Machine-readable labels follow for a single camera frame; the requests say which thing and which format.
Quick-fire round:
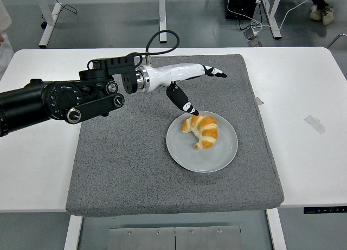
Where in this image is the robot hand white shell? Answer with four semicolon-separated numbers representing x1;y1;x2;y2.
143;62;228;117

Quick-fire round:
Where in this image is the croissant bread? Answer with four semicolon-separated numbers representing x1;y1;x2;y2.
181;114;219;150

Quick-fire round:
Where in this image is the pale grey round plate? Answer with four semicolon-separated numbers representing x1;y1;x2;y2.
166;111;239;173

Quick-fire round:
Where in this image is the grey metal plate with screws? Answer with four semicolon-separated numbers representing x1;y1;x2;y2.
108;225;242;250

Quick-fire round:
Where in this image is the white desk leg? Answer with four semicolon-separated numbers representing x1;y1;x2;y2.
261;0;283;40
158;0;167;44
35;0;62;49

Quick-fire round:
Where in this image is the black equipment box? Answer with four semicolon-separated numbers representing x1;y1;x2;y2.
225;0;258;20

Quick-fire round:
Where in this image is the grey speckled mat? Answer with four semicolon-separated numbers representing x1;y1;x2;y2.
65;54;285;217

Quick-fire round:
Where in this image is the translucent tape strip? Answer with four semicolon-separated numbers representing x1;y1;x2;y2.
303;114;326;134

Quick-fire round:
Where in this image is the person's foot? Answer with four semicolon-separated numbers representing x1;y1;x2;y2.
322;5;336;25
310;3;324;21

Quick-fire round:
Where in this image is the grey metal chair leg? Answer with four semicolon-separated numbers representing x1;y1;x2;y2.
326;33;347;49

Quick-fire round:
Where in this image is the white table leg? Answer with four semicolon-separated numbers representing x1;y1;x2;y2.
63;214;83;250
265;208;287;250

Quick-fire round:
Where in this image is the black table control panel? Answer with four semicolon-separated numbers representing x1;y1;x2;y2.
303;206;347;215

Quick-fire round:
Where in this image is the thin black floor cable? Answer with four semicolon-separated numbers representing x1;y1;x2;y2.
41;0;78;18

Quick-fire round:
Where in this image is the white cable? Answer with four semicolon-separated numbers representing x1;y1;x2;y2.
227;0;311;34

